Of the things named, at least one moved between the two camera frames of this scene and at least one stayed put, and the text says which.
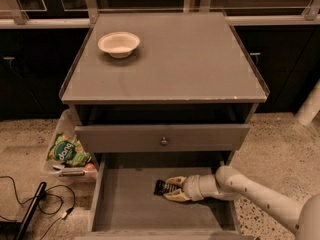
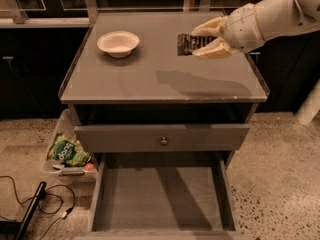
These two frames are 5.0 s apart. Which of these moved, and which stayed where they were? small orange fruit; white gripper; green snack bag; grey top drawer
Moved: white gripper
Stayed: grey top drawer; green snack bag; small orange fruit
